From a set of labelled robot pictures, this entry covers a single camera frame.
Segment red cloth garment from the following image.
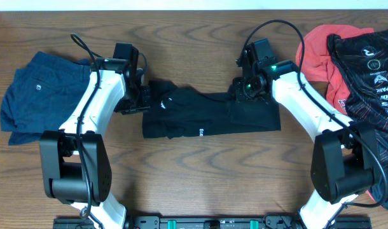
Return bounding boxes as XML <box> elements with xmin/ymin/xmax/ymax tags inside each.
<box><xmin>296</xmin><ymin>24</ymin><xmax>375</xmax><ymax>114</ymax></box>

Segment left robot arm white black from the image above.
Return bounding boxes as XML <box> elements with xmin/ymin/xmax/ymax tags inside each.
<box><xmin>39</xmin><ymin>58</ymin><xmax>149</xmax><ymax>228</ymax></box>

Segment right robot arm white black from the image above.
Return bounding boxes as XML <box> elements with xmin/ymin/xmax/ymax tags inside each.
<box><xmin>233</xmin><ymin>58</ymin><xmax>382</xmax><ymax>228</ymax></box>

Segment black printed cycling jersey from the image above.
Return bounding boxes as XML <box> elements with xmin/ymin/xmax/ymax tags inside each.
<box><xmin>327</xmin><ymin>29</ymin><xmax>388</xmax><ymax>210</ymax></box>

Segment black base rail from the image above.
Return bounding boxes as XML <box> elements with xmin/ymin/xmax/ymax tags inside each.
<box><xmin>52</xmin><ymin>213</ymin><xmax>372</xmax><ymax>229</ymax></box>

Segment black t-shirt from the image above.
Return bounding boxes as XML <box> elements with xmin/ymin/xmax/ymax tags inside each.
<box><xmin>142</xmin><ymin>81</ymin><xmax>281</xmax><ymax>139</ymax></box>

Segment folded navy blue shorts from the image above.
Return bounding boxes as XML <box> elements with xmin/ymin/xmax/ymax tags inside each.
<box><xmin>0</xmin><ymin>52</ymin><xmax>90</xmax><ymax>146</ymax></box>

